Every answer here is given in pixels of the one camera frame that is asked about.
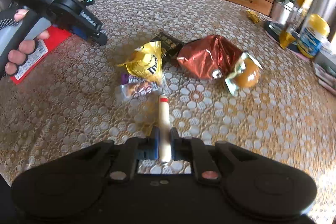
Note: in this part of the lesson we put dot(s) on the yellow lid wipes canister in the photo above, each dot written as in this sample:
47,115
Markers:
313,35

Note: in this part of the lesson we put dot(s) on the yellow crumpled wrapper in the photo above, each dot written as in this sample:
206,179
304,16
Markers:
253,17

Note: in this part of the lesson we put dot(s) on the clear pastry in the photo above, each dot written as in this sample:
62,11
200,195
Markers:
127,92

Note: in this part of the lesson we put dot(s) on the yellow m&m's bag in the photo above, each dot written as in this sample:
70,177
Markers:
146,62

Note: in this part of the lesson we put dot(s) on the copper foil snack bag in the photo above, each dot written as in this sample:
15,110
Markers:
212,57

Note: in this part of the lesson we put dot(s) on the red cardboard box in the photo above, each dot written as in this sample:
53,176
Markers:
42,48

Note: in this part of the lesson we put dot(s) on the purple candy bar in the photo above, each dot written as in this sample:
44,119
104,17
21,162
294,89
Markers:
130,79

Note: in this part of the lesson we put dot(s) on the cream cheese stick wrapper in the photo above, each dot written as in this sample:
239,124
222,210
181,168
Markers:
164,129

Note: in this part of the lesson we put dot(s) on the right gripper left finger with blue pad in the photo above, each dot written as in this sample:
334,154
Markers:
148,147

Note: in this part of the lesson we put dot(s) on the black snack packet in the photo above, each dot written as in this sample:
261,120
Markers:
170,46

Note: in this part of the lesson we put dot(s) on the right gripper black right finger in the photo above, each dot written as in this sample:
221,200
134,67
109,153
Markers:
180,147

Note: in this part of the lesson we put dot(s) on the person's left hand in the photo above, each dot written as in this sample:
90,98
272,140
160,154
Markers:
21,48

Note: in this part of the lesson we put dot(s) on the black remote control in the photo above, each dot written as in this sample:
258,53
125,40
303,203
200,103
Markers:
88,2

